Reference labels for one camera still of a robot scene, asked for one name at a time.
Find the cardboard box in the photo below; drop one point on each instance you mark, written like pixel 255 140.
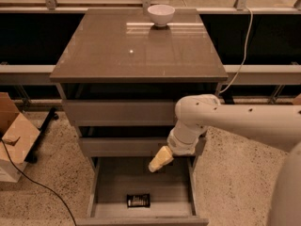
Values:
pixel 19 135

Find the black caster stand leg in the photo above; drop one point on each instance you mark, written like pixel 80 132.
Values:
pixel 32 155

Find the black rxbar chocolate bar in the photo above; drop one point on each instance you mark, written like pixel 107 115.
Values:
pixel 140 200

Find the white ceramic bowl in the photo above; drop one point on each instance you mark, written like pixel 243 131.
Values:
pixel 161 15

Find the bottom grey open drawer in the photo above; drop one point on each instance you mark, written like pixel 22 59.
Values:
pixel 172 194

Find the top grey drawer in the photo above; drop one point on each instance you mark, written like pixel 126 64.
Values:
pixel 119 112

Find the middle grey drawer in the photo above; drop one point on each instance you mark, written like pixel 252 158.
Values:
pixel 121 146

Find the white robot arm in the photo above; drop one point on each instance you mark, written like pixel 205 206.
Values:
pixel 278 126

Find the grey drawer cabinet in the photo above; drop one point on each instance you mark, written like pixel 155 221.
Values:
pixel 119 54

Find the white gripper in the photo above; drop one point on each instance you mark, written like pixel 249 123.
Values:
pixel 178 145

